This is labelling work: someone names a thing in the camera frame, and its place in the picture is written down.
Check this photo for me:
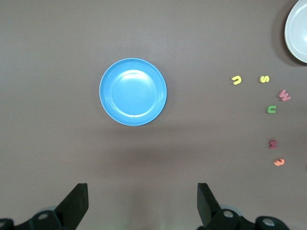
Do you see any brown table cover mat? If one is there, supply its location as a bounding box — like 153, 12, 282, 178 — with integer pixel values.
0, 0, 307, 230

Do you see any pink foam letter w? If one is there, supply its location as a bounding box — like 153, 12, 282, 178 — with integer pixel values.
278, 89, 292, 102

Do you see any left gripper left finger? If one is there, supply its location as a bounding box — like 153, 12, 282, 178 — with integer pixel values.
0, 183, 89, 230

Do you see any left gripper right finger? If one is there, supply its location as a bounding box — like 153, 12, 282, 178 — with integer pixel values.
197, 183, 291, 230

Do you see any blue round plate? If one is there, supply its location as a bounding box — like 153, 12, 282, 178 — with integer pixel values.
99, 57, 167, 127

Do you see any off-white round plate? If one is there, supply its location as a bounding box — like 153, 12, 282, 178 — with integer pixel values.
284, 0, 307, 64

